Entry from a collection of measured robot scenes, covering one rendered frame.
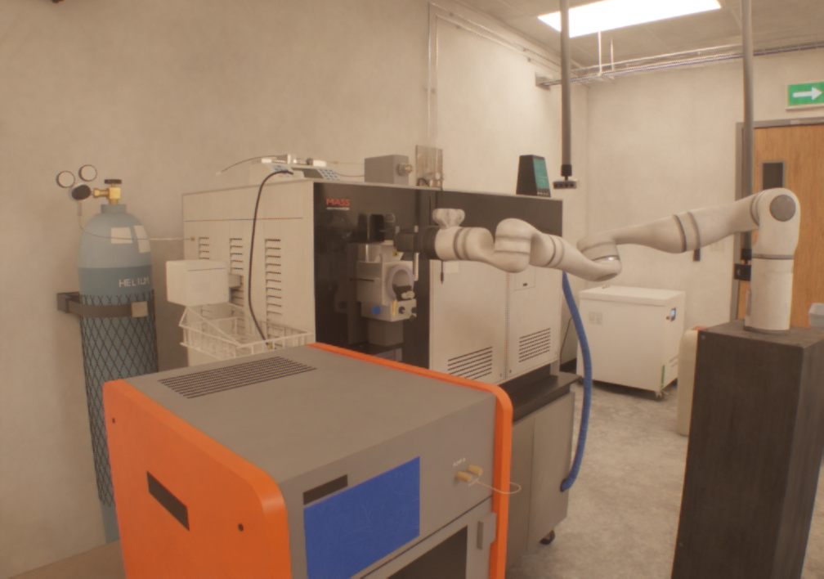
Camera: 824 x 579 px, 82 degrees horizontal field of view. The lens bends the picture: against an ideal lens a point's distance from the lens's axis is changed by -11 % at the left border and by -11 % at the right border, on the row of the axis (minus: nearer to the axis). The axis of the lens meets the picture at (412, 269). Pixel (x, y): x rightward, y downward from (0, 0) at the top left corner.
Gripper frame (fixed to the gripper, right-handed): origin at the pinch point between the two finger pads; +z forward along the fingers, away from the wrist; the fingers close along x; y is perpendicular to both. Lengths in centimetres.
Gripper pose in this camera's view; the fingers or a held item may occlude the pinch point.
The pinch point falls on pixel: (387, 231)
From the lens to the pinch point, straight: 127.1
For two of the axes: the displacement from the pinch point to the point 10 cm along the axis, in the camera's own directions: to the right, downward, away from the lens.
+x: 6.7, -0.6, 7.4
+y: 0.0, 10.0, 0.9
